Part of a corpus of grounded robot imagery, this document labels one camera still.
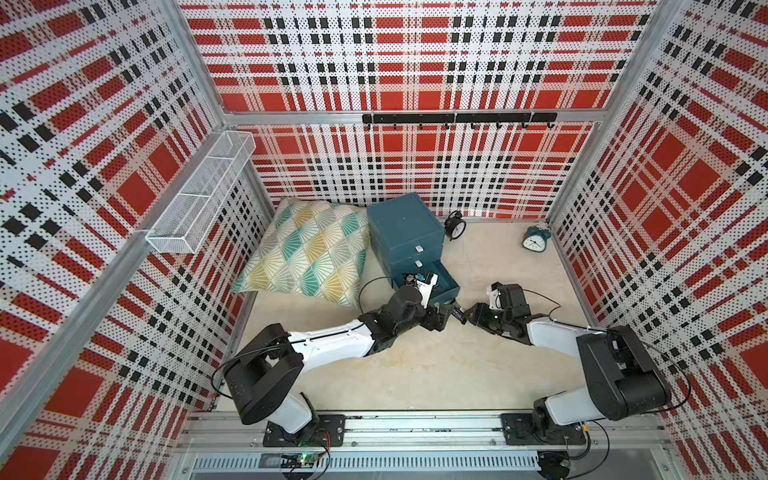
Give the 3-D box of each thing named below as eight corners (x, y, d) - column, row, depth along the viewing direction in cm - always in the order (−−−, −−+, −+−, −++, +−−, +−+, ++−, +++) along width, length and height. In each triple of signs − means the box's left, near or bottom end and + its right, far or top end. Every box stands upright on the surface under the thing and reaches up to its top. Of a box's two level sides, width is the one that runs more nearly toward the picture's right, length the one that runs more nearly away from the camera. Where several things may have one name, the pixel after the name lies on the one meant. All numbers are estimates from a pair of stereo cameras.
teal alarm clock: (519, 248, 115) (526, 233, 108) (522, 239, 118) (530, 224, 111) (540, 256, 113) (549, 241, 106) (543, 246, 116) (552, 231, 109)
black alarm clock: (448, 243, 117) (451, 227, 109) (438, 234, 120) (441, 217, 113) (464, 234, 120) (468, 217, 112) (454, 225, 123) (457, 208, 116)
